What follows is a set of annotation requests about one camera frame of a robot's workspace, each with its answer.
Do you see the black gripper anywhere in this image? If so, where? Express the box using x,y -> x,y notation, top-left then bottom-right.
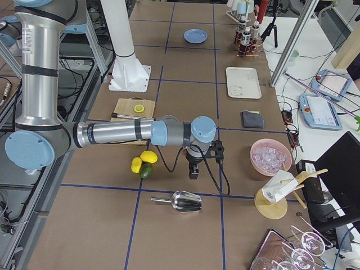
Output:
186,144 -> 210,179

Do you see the blue plate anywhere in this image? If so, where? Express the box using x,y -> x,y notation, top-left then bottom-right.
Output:
183,29 -> 208,44

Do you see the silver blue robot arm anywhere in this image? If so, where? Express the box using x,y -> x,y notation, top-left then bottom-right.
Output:
4,1 -> 216,170

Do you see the steel ice scoop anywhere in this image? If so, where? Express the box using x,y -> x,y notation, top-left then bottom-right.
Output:
151,191 -> 202,213

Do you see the yellow lemon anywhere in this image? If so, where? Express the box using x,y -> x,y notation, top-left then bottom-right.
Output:
130,157 -> 143,174
140,150 -> 158,164

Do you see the green lime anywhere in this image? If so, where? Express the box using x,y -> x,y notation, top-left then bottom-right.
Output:
139,163 -> 153,179

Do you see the grey folded cloth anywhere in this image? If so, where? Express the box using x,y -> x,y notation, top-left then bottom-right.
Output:
240,110 -> 264,128

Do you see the pink bowl of ice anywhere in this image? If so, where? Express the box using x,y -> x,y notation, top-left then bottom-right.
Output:
250,138 -> 293,176

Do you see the wooden cup stand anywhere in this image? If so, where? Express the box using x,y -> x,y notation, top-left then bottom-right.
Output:
254,169 -> 328,219

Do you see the lemon half slice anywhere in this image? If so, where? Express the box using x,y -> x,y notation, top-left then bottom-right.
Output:
133,104 -> 145,114

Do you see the white box on stand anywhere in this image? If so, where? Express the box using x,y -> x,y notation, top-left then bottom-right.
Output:
262,170 -> 298,203

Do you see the wooden cutting board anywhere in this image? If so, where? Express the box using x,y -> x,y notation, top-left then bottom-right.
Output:
110,98 -> 155,146

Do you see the cream bear tray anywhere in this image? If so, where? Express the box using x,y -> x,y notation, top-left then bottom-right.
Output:
226,67 -> 262,100

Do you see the blue teach pendant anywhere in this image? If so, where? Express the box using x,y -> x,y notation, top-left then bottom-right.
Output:
310,69 -> 352,101
299,94 -> 343,131

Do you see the clear wine glass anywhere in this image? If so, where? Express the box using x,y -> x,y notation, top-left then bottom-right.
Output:
290,225 -> 325,257
281,242 -> 315,270

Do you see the dark bottle white cap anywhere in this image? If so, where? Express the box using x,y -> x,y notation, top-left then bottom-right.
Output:
237,18 -> 246,43

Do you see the black monitor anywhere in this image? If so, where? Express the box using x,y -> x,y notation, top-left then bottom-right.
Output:
308,132 -> 359,232

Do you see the black tripod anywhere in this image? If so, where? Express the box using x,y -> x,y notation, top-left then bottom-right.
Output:
260,0 -> 279,48

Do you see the blue cup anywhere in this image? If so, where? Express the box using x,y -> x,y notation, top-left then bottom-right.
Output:
236,0 -> 248,15

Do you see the red thermos bottle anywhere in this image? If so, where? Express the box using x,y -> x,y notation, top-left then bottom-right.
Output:
257,0 -> 270,24

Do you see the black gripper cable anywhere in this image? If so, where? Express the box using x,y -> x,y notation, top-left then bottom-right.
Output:
156,142 -> 231,196

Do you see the copper wire bottle rack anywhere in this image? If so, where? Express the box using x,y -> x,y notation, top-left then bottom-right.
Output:
234,31 -> 263,57

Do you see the aluminium frame post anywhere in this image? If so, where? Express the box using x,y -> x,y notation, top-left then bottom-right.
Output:
269,0 -> 319,87

